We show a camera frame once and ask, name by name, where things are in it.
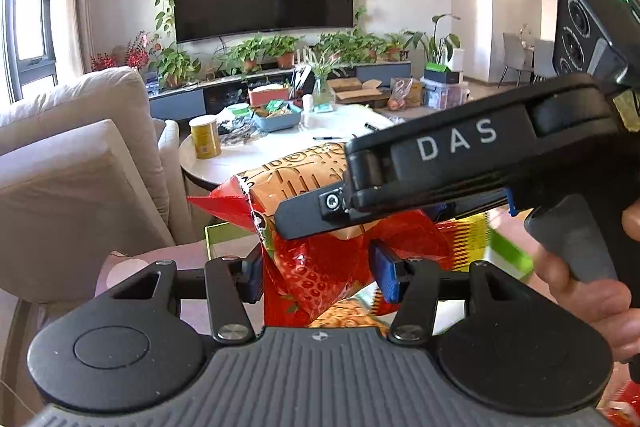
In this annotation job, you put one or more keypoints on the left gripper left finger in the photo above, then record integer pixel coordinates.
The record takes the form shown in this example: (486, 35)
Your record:
(230, 282)

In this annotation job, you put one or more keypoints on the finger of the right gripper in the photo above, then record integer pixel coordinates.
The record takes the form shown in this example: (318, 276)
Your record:
(458, 204)
(319, 211)

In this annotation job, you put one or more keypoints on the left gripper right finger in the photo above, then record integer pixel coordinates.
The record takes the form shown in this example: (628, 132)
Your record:
(413, 285)

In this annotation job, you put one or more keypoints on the person's right hand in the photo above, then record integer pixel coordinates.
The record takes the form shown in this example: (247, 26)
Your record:
(574, 261)

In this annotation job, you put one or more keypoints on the green cardboard box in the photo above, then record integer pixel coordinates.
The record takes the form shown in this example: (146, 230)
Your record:
(315, 272)

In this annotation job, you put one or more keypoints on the white round coffee table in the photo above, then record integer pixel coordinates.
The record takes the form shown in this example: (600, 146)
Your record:
(342, 125)

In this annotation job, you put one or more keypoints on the black marker pen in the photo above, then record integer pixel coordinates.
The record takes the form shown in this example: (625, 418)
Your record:
(371, 127)

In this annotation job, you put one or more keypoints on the grey dining chair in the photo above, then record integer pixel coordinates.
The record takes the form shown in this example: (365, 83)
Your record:
(515, 57)

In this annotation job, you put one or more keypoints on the cardboard box on floor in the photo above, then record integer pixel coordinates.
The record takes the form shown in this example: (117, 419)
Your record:
(352, 90)

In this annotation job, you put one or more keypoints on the yellow can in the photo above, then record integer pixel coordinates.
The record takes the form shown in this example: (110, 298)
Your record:
(205, 137)

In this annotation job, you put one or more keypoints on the beige sofa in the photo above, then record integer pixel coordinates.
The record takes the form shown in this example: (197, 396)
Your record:
(86, 170)

